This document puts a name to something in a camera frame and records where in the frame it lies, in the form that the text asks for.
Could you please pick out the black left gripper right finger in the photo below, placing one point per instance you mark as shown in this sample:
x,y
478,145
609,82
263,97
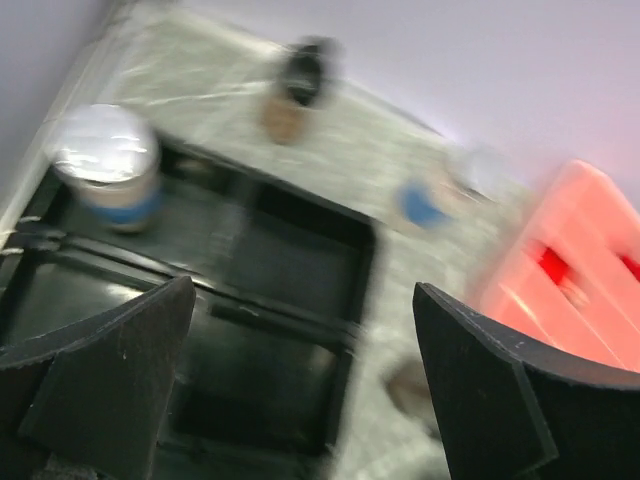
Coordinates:
x,y
511,407

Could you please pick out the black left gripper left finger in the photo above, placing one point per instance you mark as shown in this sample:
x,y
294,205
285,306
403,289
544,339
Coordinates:
x,y
95,392

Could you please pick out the blue label spice jar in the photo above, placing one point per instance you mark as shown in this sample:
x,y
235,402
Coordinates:
x,y
451,186
110,158

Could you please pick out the black cap brown powder bottle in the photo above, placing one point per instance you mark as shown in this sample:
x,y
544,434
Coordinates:
x,y
304,79

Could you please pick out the tall gold spout oil bottle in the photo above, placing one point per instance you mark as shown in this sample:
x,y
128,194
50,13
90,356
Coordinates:
x,y
408,389

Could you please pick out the pink divided storage box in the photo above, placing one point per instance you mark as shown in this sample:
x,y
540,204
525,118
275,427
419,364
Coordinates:
x,y
595,314

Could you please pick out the red item middle compartment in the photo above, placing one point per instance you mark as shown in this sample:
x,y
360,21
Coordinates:
x,y
554,265

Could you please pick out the red item compartment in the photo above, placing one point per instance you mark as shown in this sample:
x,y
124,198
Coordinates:
x,y
631,265
554,265

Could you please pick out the red item back compartment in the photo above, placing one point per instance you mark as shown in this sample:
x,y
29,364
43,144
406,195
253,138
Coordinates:
x,y
631,265

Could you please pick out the black divided organizer tray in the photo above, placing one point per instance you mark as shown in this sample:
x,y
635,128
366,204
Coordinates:
x,y
280,275

